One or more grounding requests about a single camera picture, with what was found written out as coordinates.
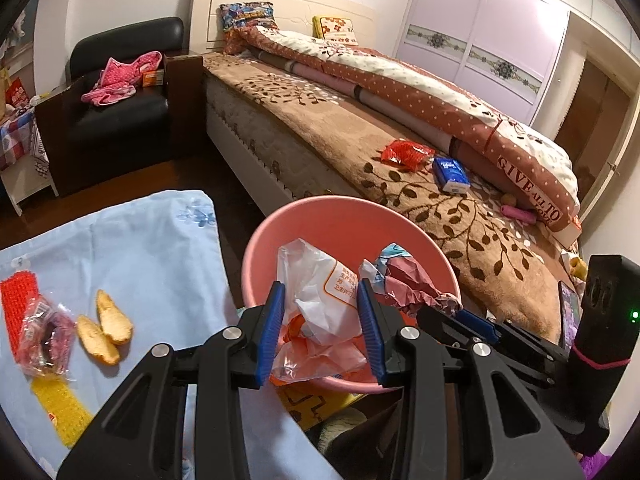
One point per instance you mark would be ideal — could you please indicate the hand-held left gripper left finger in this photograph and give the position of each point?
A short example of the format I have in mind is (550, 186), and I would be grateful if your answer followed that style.
(269, 332)

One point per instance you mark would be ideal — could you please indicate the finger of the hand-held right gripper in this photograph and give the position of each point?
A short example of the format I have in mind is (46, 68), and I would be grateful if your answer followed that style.
(475, 322)
(440, 325)

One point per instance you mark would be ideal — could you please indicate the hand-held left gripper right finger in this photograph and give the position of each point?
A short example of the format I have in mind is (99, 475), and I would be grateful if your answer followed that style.
(369, 335)

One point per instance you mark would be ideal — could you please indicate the pink paper wrapper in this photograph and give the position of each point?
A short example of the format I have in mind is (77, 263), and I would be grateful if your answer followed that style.
(410, 280)

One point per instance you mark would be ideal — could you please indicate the white plastic bag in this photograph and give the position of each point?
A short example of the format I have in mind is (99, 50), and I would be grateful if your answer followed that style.
(315, 280)

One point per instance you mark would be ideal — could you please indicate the pink plastic bin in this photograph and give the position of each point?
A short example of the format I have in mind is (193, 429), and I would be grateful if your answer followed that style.
(325, 220)

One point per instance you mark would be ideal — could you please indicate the yellow bread piece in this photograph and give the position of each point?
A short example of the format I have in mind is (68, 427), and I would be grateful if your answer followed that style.
(114, 317)
(97, 342)

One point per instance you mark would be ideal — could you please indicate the yellow foam net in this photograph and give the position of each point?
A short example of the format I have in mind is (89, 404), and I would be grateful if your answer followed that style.
(60, 405)

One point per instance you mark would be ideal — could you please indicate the clear snack wrapper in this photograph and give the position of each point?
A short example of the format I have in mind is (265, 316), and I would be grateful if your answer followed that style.
(47, 335)

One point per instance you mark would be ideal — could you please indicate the red foam net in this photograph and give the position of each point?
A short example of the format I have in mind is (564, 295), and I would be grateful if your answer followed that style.
(15, 300)

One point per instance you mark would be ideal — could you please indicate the yellow plush toy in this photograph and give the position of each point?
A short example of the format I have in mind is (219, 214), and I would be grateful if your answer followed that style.
(575, 266)

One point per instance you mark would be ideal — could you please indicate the yellow cardboard box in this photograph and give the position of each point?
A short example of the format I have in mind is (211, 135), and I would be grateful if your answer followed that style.
(315, 402)

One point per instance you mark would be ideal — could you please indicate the pink tube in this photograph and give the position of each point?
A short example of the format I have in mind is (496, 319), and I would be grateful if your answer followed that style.
(519, 214)

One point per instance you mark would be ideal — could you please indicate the small yellow ball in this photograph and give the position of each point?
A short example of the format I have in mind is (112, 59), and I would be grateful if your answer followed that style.
(509, 199)

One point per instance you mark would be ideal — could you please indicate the light blue floral cloth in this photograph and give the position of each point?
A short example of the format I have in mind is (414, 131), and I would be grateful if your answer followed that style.
(150, 260)

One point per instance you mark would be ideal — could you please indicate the blue tissue pack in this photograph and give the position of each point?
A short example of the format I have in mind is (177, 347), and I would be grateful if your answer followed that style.
(450, 174)

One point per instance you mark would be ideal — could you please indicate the red snack packet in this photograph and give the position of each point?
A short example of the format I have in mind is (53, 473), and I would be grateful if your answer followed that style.
(406, 154)

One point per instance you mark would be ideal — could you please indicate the brown leaf pattern blanket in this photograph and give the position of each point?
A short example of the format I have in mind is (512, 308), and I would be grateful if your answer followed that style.
(350, 130)

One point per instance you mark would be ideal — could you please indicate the bed with brown leaf blanket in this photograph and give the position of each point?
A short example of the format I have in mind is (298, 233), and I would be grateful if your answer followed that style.
(240, 125)

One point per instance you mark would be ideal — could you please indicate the brown wooden door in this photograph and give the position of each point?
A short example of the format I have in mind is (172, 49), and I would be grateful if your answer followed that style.
(595, 110)

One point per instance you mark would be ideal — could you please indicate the polka dot quilt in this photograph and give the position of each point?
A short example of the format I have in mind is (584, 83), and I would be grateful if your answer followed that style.
(400, 80)

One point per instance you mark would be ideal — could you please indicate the black leather armchair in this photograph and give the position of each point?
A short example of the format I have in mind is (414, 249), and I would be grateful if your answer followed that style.
(115, 120)

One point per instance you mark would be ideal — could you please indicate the small orange box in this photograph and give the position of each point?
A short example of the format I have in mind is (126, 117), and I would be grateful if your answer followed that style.
(152, 79)

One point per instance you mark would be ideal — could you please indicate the white side table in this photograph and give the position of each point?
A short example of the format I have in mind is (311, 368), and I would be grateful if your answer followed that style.
(27, 185)

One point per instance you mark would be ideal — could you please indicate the black white patterned cloth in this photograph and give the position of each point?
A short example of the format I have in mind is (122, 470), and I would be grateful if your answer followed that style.
(40, 155)

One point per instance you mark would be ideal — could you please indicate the pink dotted garment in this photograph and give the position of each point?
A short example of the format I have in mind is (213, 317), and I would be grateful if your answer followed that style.
(120, 77)

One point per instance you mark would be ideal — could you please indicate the lilac sliding wardrobe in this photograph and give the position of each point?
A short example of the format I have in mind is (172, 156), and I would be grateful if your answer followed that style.
(475, 20)

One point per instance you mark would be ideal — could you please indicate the yellow flowered pillow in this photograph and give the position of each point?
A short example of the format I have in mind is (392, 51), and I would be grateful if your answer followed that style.
(335, 29)

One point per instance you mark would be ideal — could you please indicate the colourful printed pillow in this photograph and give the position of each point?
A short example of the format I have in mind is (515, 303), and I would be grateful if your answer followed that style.
(247, 16)

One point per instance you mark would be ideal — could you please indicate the checked tablecloth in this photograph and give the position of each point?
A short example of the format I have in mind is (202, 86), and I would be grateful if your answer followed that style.
(15, 135)

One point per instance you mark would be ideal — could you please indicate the red gift bag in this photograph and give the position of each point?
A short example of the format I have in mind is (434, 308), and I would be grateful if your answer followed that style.
(17, 94)

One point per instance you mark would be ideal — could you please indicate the window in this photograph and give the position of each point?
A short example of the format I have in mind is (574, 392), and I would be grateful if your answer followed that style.
(22, 35)

